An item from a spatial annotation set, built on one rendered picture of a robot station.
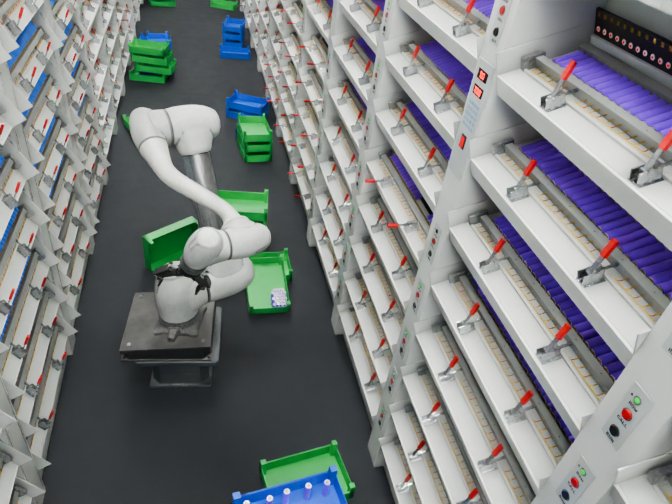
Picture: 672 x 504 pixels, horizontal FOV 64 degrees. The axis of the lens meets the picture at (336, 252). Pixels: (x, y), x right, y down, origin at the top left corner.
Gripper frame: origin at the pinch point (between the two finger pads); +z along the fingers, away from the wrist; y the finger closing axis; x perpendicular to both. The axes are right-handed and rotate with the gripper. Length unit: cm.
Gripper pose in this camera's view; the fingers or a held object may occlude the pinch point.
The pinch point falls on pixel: (178, 286)
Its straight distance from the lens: 204.3
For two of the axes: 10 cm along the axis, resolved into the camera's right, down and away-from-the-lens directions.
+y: 8.9, 2.6, 3.8
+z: -4.6, 4.1, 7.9
